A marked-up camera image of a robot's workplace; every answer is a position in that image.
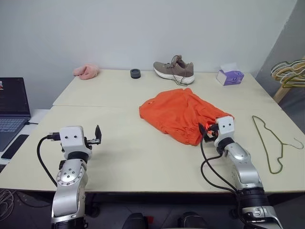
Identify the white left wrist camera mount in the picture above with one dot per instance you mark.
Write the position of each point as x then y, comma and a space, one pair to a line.
71, 138

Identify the pink fluffy cloth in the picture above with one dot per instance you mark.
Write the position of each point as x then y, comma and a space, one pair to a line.
87, 71

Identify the white side table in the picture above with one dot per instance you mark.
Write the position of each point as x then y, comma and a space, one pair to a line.
39, 114

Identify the purple tissue box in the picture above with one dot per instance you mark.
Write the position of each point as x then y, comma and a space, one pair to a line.
230, 77

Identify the dark grey round container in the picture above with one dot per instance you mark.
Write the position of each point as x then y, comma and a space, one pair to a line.
135, 74

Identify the black smartphone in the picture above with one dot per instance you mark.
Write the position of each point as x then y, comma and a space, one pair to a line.
14, 146

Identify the orange cloth garment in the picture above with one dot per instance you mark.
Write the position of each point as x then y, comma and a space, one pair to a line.
176, 112

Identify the pile of clothes hangers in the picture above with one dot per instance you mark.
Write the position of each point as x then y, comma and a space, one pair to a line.
286, 65

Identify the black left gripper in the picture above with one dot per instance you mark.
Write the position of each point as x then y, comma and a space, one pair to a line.
91, 141

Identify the dark rounded shape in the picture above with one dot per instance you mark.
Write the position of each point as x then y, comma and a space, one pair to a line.
189, 220
137, 220

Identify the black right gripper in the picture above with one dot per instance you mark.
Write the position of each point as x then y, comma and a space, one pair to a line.
211, 133

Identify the grey laptop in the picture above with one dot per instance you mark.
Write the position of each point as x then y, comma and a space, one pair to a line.
12, 100

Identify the taupe sneaker with white sole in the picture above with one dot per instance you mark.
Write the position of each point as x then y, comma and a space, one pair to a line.
176, 69

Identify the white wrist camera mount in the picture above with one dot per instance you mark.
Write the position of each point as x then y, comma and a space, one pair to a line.
71, 138
225, 126

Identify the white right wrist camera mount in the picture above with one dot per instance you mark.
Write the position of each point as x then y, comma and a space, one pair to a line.
225, 126

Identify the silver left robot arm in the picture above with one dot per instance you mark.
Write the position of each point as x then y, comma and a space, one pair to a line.
69, 181

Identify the wooden clothes rack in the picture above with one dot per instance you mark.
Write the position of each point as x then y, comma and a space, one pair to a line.
280, 91

